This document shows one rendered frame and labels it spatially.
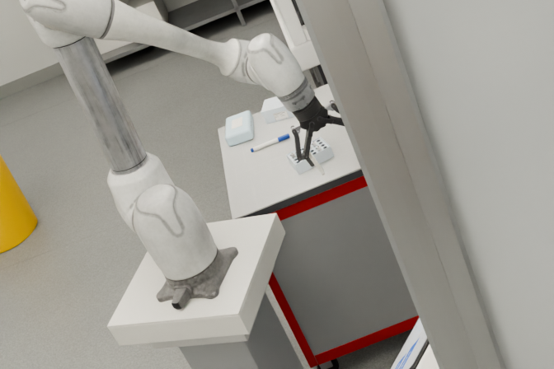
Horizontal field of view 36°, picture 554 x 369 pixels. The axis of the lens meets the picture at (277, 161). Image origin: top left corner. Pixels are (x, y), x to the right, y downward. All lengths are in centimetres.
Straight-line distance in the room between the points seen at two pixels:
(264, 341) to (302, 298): 45
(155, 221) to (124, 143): 24
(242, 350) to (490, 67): 183
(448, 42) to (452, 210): 10
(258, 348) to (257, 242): 28
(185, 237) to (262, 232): 28
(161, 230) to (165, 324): 25
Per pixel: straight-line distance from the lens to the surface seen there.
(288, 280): 268
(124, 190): 222
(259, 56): 211
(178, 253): 209
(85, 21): 191
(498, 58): 47
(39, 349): 390
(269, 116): 292
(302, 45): 306
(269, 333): 236
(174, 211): 207
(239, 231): 232
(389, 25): 43
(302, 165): 257
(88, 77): 212
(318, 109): 221
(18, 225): 474
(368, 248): 267
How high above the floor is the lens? 207
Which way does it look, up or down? 29 degrees down
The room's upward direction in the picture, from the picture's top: 24 degrees counter-clockwise
